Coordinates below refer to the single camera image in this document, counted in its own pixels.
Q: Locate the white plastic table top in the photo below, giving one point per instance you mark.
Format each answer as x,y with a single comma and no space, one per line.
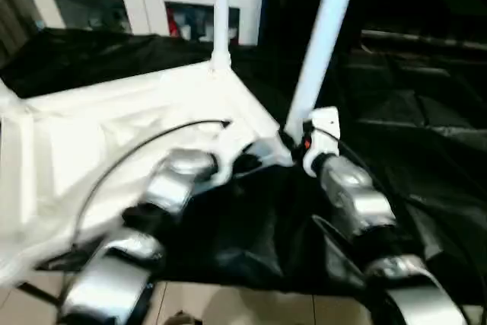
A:
76,135

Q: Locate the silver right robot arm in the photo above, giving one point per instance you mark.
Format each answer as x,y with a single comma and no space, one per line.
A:
354,195

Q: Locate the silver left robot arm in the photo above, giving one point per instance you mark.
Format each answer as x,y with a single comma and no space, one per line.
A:
171,184

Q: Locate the black mat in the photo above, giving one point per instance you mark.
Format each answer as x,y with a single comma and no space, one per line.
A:
259,241

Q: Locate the long black bar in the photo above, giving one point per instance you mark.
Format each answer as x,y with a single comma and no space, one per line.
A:
426,39

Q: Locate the grey curtain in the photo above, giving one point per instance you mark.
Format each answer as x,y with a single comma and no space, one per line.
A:
15,1

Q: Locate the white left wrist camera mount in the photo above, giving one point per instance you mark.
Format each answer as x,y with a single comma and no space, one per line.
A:
230,142

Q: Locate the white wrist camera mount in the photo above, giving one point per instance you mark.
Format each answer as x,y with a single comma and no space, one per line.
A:
323,127
230,142

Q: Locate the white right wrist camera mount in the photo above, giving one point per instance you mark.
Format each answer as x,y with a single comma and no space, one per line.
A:
323,127

